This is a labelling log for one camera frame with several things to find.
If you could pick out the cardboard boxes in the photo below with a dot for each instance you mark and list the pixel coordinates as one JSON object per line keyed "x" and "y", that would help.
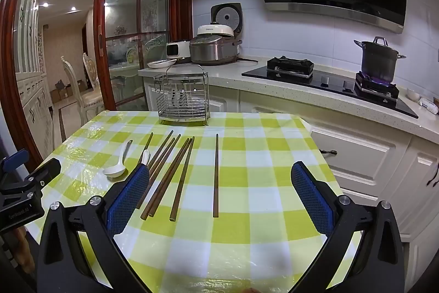
{"x": 61, "y": 92}

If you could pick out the black glass gas stove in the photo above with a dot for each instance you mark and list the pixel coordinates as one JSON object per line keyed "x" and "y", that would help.
{"x": 338, "y": 85}

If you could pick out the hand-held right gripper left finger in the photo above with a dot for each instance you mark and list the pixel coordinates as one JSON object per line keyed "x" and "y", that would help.
{"x": 128, "y": 200}

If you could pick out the large white ceramic spoon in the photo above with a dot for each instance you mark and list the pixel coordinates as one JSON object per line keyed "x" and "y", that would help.
{"x": 115, "y": 170}

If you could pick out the white display cabinet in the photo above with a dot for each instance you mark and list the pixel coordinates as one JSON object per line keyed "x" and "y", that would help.
{"x": 32, "y": 83}

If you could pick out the white packet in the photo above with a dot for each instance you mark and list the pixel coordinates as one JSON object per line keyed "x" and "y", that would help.
{"x": 428, "y": 106}

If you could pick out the small white cup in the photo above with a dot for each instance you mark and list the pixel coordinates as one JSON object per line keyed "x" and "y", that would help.
{"x": 413, "y": 95}

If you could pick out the small white appliance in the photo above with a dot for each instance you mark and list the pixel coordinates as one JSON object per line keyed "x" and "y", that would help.
{"x": 177, "y": 50}

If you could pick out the white dining chair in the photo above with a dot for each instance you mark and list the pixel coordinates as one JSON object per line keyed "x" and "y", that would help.
{"x": 91, "y": 70}
{"x": 73, "y": 83}

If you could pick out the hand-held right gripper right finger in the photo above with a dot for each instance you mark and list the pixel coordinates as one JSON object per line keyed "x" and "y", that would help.
{"x": 312, "y": 200}

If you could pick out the red wood glass sliding door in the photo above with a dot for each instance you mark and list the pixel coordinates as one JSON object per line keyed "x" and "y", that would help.
{"x": 99, "y": 21}

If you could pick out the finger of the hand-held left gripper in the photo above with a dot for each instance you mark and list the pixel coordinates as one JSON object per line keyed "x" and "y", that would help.
{"x": 46, "y": 170}
{"x": 15, "y": 159}

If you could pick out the white plate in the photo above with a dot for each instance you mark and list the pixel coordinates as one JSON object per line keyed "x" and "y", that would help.
{"x": 160, "y": 64}

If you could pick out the black burner grate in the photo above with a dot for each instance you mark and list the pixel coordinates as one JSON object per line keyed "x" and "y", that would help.
{"x": 289, "y": 65}
{"x": 377, "y": 87}

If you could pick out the green checked tablecloth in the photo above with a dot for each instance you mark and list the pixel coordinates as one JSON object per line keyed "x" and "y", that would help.
{"x": 253, "y": 176}

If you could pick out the white cooker with open lid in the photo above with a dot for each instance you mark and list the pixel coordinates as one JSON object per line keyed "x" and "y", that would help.
{"x": 224, "y": 18}

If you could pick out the black stock pot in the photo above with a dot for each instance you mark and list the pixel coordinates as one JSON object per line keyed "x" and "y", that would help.
{"x": 379, "y": 61}

